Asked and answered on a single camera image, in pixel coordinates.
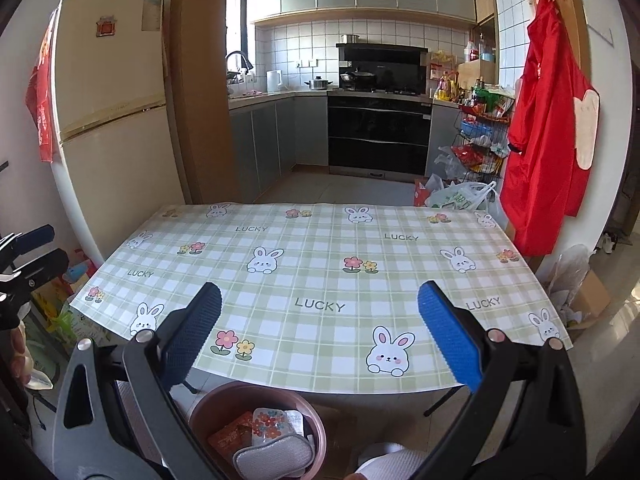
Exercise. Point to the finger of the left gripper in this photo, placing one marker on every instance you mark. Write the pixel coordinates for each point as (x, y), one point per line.
(42, 270)
(24, 243)

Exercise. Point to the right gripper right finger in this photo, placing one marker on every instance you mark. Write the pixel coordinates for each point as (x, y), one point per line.
(546, 437)

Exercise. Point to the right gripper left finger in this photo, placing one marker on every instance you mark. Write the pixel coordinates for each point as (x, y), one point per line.
(116, 418)

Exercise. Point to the orange snack wrapper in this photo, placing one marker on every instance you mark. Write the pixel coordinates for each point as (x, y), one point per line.
(235, 436)

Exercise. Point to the white floral card package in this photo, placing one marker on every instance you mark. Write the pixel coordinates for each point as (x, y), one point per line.
(271, 423)

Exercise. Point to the pink trash bin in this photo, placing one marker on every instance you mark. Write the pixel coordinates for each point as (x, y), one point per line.
(237, 416)

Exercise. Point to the grey kitchen cabinets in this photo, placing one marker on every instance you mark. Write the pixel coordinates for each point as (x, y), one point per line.
(274, 134)

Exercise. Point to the kitchen faucet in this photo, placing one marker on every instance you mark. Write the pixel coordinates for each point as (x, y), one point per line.
(238, 67)

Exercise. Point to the person's left hand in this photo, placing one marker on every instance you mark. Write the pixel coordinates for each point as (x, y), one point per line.
(19, 363)

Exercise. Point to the beige refrigerator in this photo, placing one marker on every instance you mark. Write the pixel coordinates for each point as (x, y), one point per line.
(113, 160)

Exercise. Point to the red bag beside fridge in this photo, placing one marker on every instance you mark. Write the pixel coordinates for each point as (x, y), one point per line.
(38, 94)

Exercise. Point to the cardboard box on floor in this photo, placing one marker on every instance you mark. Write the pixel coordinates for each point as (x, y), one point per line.
(581, 309)

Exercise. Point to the red fridge magnet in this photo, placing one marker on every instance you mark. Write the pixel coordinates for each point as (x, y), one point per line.
(106, 26)

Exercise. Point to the white green plastic bag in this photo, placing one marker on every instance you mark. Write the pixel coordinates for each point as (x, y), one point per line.
(463, 196)

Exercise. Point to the green checked tablecloth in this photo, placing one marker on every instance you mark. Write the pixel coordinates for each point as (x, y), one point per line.
(320, 298)

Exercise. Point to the wooden partition pillar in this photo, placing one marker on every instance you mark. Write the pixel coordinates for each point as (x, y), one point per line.
(198, 67)

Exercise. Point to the red box on floor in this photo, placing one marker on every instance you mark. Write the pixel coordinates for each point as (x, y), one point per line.
(421, 193)

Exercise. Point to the white electric kettle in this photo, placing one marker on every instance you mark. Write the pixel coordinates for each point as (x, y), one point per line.
(274, 81)

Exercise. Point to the red hanging apron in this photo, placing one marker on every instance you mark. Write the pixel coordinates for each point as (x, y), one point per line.
(551, 138)

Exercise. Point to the steel cooking pot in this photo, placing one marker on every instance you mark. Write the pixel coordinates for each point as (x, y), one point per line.
(318, 84)

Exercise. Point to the black oven range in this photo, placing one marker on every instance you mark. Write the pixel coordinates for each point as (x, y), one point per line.
(378, 136)

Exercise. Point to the black wok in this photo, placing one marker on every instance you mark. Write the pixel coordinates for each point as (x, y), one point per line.
(357, 78)

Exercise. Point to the black range hood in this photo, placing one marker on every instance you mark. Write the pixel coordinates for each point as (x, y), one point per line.
(398, 69)

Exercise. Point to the wire snack rack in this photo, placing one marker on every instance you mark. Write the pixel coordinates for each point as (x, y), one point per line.
(479, 149)

